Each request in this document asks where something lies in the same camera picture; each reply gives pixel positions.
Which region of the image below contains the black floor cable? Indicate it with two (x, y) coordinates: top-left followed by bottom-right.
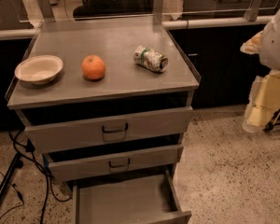
(0, 130), (73, 224)

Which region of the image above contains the grey bottom drawer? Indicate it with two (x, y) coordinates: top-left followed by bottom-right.
(71, 167), (191, 224)

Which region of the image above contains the orange fruit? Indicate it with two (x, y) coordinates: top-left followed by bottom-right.
(81, 55), (105, 80)

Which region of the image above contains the white bowl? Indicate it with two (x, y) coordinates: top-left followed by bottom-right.
(14, 55), (63, 85)

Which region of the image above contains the grey drawer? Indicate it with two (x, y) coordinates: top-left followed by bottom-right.
(71, 167), (191, 224)
(49, 144), (183, 182)
(25, 106), (192, 153)

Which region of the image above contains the grey top drawer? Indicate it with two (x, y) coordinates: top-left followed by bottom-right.
(25, 106), (192, 153)

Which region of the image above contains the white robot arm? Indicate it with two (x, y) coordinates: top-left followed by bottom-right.
(240, 9), (280, 133)

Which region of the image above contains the grey metal drawer cabinet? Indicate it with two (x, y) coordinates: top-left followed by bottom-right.
(5, 15), (202, 185)

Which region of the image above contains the crushed white green can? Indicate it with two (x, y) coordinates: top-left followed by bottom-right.
(133, 45), (168, 73)

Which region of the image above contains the grey middle drawer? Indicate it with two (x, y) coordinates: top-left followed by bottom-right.
(49, 144), (183, 182)

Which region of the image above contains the white horizontal rail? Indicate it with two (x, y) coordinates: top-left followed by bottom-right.
(0, 16), (273, 40)

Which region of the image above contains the black tripod leg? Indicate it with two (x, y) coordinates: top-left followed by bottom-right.
(0, 154), (21, 203)

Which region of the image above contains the dark seated person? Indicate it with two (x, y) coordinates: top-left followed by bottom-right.
(73, 0), (153, 19)

